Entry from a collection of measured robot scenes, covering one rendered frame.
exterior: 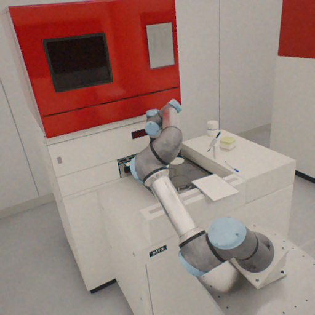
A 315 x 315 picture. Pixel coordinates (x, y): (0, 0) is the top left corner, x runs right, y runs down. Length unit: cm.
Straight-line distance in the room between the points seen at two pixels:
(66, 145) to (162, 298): 94
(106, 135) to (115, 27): 57
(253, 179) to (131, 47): 92
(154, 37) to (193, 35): 200
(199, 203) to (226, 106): 286
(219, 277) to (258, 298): 15
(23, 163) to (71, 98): 180
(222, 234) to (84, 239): 115
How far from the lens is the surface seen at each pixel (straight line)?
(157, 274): 153
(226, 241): 107
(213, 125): 203
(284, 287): 127
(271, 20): 447
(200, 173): 176
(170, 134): 122
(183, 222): 116
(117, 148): 183
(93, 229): 202
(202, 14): 379
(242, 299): 121
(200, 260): 113
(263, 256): 120
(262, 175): 164
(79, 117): 165
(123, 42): 168
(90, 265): 218
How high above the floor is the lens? 176
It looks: 27 degrees down
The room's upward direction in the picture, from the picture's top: 6 degrees counter-clockwise
